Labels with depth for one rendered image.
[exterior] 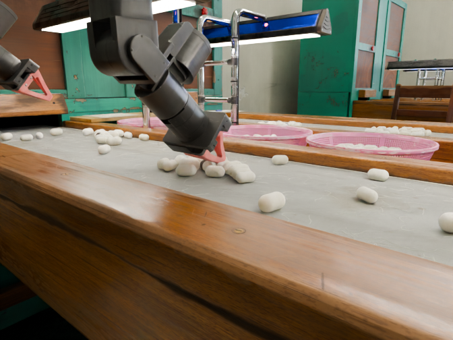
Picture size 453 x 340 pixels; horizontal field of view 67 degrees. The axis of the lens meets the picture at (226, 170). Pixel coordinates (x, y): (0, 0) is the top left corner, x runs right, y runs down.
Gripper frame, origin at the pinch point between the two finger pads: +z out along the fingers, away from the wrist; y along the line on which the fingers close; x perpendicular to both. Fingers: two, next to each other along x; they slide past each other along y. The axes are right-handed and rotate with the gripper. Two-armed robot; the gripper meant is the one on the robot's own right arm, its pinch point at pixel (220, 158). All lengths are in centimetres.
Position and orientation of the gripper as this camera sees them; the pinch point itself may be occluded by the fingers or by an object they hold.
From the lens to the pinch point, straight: 60.4
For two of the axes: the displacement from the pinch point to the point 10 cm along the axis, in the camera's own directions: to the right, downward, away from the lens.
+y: -7.8, -1.4, 6.1
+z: 4.7, 5.1, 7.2
